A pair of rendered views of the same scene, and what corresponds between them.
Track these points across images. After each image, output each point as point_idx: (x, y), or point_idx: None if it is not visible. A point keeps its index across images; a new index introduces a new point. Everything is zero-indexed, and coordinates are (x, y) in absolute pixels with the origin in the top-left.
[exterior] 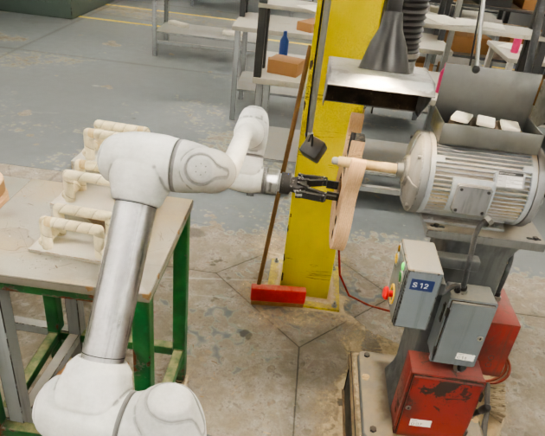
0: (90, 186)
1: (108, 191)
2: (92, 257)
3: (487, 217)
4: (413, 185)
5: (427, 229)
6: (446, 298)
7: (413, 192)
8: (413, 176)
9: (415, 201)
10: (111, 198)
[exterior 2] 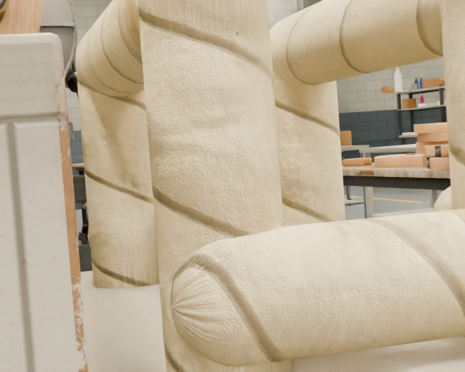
0: (113, 368)
1: (128, 317)
2: None
3: (74, 72)
4: (65, 23)
5: (71, 123)
6: (91, 266)
7: (67, 38)
8: (50, 7)
9: (73, 58)
10: None
